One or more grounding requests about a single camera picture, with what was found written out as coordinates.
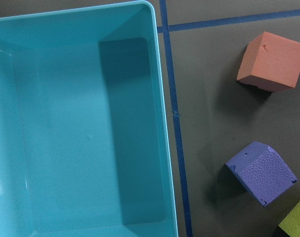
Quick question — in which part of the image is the yellow-green foam block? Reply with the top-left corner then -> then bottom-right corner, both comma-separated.
278,201 -> 300,237

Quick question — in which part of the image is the purple foam block left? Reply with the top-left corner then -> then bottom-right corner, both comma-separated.
226,141 -> 298,206

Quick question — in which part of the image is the blue tape line upper horizontal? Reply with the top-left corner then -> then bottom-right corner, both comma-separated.
167,9 -> 300,32

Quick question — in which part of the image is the orange foam block left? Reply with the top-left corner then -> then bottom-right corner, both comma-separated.
237,32 -> 300,92

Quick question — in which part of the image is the turquoise plastic bin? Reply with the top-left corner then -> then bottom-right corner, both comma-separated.
0,0 -> 178,237

